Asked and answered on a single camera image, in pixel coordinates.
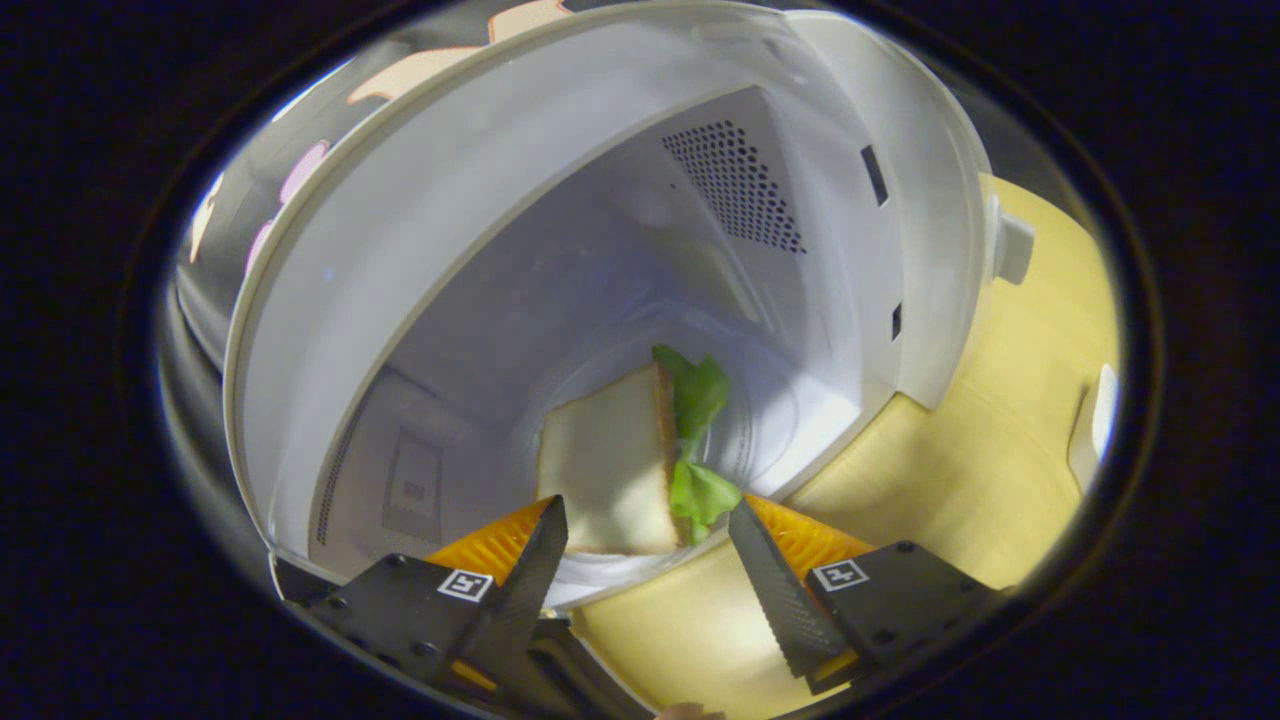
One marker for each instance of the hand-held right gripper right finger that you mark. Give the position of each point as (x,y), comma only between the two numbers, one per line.
(775,600)

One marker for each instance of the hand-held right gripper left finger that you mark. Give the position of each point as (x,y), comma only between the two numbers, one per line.
(525,590)

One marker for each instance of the toast bread slice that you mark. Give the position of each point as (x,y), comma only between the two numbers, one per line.
(605,470)

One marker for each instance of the white microwave oven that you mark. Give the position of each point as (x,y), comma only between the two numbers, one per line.
(500,180)

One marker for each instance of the glass turntable plate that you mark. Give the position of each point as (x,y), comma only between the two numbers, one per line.
(780,440)

